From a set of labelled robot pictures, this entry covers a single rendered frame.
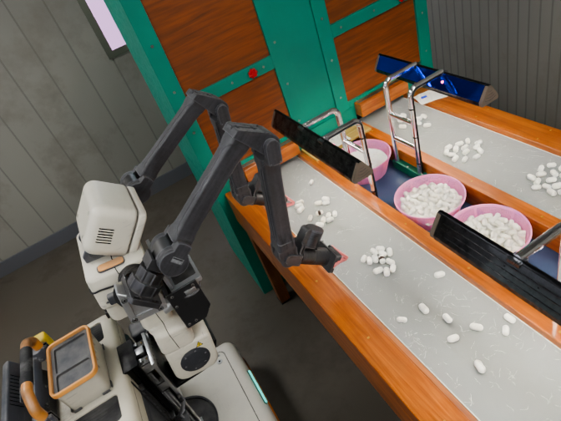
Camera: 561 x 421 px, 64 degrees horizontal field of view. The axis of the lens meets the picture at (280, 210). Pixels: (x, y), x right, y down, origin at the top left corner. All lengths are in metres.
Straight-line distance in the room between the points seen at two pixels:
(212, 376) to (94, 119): 2.34
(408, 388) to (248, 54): 1.45
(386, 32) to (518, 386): 1.71
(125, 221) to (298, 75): 1.22
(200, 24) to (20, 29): 1.91
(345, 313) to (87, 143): 2.82
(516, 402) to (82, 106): 3.32
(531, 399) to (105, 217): 1.17
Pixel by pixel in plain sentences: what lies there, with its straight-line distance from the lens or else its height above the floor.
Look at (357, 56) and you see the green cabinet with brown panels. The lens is 2.37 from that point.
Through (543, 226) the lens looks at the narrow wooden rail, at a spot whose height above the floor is 0.76.
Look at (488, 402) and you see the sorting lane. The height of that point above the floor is 0.74.
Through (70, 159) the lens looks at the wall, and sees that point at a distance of 3.90.
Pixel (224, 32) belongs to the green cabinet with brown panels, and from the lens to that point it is 2.02.
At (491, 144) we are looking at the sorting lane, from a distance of 2.13.
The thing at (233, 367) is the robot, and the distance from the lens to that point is 2.14.
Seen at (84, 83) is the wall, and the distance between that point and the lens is 3.75.
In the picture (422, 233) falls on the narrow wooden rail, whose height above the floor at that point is 0.77.
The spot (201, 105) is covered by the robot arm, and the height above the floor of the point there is 1.40.
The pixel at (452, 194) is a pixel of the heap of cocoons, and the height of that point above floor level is 0.74.
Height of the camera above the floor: 1.95
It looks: 37 degrees down
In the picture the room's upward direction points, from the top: 22 degrees counter-clockwise
